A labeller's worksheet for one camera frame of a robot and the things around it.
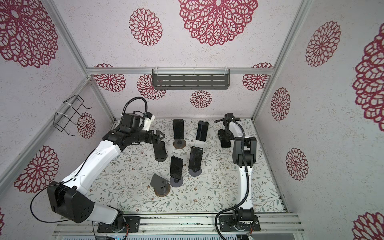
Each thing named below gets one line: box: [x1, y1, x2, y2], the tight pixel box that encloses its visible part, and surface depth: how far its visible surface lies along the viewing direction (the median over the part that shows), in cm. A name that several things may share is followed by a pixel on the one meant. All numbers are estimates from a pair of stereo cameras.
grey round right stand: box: [188, 168, 202, 177], surface depth 94 cm
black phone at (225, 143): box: [220, 139, 231, 148], surface depth 108 cm
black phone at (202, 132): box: [196, 120, 209, 142], surface depth 102 cm
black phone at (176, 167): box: [170, 155, 184, 180], surface depth 80 cm
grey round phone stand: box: [169, 176, 184, 188], surface depth 89 cm
